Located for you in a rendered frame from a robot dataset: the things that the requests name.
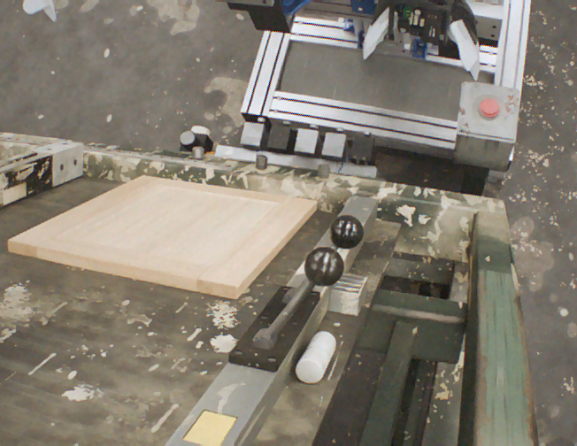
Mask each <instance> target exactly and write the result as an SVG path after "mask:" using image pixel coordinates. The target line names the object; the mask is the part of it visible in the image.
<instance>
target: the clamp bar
mask: <svg viewBox="0 0 577 446"><path fill-rule="evenodd" d="M81 175H83V143H78V142H64V141H59V142H54V143H52V144H49V145H45V146H42V147H40V148H37V149H34V150H30V151H28V152H25V153H21V154H19V155H16V156H13V157H10V158H6V159H3V160H0V209H2V208H3V207H4V205H3V191H4V190H6V189H8V188H12V187H15V186H17V185H19V184H22V183H24V182H25V183H26V187H27V195H26V196H32V195H34V194H37V193H39V192H41V191H44V190H45V189H48V188H53V187H55V186H57V185H59V184H61V183H64V182H66V181H69V180H72V179H74V178H76V177H79V176H81Z"/></svg>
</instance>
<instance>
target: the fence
mask: <svg viewBox="0 0 577 446"><path fill-rule="evenodd" d="M378 202H379V199H374V198H368V197H362V196H353V197H352V198H351V200H349V202H348V203H347V204H346V206H345V207H344V208H343V210H342V211H341V213H340V214H339V215H338V217H339V216H342V215H351V216H354V217H355V218H357V219H358V220H359V221H360V222H361V224H362V226H363V229H364V235H363V238H362V241H361V242H360V244H359V245H358V246H356V247H355V248H352V249H349V250H343V249H339V250H338V252H339V253H340V255H341V256H342V259H343V262H344V271H343V273H345V274H347V273H348V271H349V270H350V267H351V265H352V264H353V262H354V260H355V258H356V256H357V254H358V252H359V251H360V249H361V247H362V245H363V243H364V241H365V239H366V237H367V236H368V234H369V232H370V230H371V228H372V226H373V223H374V221H375V220H376V216H377V209H378ZM331 244H332V241H331V239H330V237H329V229H328V230H327V231H326V233H325V234H324V235H323V237H322V238H321V239H320V241H319V242H318V244H317V245H316V247H315V248H314V249H316V248H318V247H323V246H324V247H329V246H330V245H331ZM305 277H306V275H305V273H304V262H303V264H302V265H301V266H300V268H299V269H298V270H297V272H296V273H295V275H294V276H293V277H292V279H291V280H290V281H289V283H288V284H287V286H289V287H293V288H298V286H299V285H300V284H301V282H302V281H303V280H304V278H305ZM333 286H334V285H331V286H329V287H319V286H315V288H314V289H313V291H319V292H320V293H321V294H320V300H319V302H318V304H317V306H316V307H315V309H314V311H313V312H312V315H311V316H310V318H309V319H308V321H307V322H306V324H305V326H304V328H303V330H302V331H301V333H300V335H299V336H298V337H297V339H296V341H295V343H294V344H293V346H292V348H291V349H290V351H289V353H288V355H287V356H286V357H285V359H284V361H283V362H282V364H281V366H280V368H279V370H278V371H277V372H269V371H265V370H260V369H256V368H252V367H248V366H243V365H236V364H231V363H229V362H228V363H227V365H226V366H225V367H224V369H223V370H222V371H221V373H220V374H219V376H218V377H217V378H216V380H215V381H214V382H213V383H212V385H211V386H210V387H209V388H208V389H207V391H206V392H205V393H204V395H203V396H202V398H201V399H200V400H199V401H198V403H197V404H196V406H195V407H194V408H193V410H192V411H191V412H190V414H189V415H188V416H187V417H186V418H185V419H184V421H183V422H182V423H181V425H180V426H179V427H178V429H177V430H176V431H175V433H174V434H173V436H172V437H171V438H170V440H169V441H168V442H167V443H166V445H165V446H207V445H203V444H200V443H196V442H191V441H187V440H183V439H184V438H185V437H186V435H187V434H188V432H189V431H190V429H191V428H192V427H193V426H194V425H195V424H196V422H197V421H198V419H199V418H200V416H201V415H202V414H203V412H204V411H208V412H213V413H217V414H220V415H224V416H228V417H232V418H236V422H235V423H234V425H233V426H232V428H231V429H230V431H229V432H228V434H227V436H226V438H225V439H224V441H223V442H222V444H221V445H220V446H252V444H253V443H254V441H255V440H256V438H257V436H258V434H259V432H260V430H261V428H262V427H263V425H264V424H265V422H266V420H267V418H268V416H269V414H270V413H271V411H272V409H273V407H274V406H275V404H276V402H277V401H278V399H279V397H280V395H281V393H282V391H283V389H284V388H285V386H286V385H287V383H288V381H289V379H290V377H291V375H292V373H293V372H294V371H295V369H296V365H297V363H298V361H299V359H300V358H301V356H302V355H303V353H304V351H305V349H306V347H307V345H308V343H309V342H310V340H311V338H312V337H313V336H314V334H315V332H316V330H317V329H318V327H319V324H320V322H321V321H322V320H323V318H324V316H325V314H326V312H327V309H328V303H329V297H330V290H331V288H332V287H333Z"/></svg>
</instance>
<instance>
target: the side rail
mask: <svg viewBox="0 0 577 446"><path fill-rule="evenodd" d="M466 303H467V305H468V307H467V322H466V327H465V351H464V364H463V378H462V390H461V402H460V413H459V424H458V445H457V446H540V444H539V436H538V427H537V419H536V412H535V397H534V390H533V382H532V375H531V368H530V361H529V355H528V347H527V336H526V329H525V323H524V317H523V311H522V304H521V299H520V292H519V283H518V276H517V271H516V265H515V260H514V255H513V249H512V240H511V235H510V229H509V225H508V219H507V216H506V215H505V214H502V213H495V212H490V211H477V213H476V219H475V224H474V230H473V240H472V246H471V250H470V256H469V261H468V282H467V302H466Z"/></svg>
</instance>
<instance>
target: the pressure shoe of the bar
mask: <svg viewBox="0 0 577 446"><path fill-rule="evenodd" d="M26 195H27V187H26V183H25V182H24V183H22V184H19V185H17V186H15V187H12V188H8V189H6V190H4V191H3V205H6V204H9V203H11V202H14V201H16V200H18V199H20V198H22V197H25V196H26Z"/></svg>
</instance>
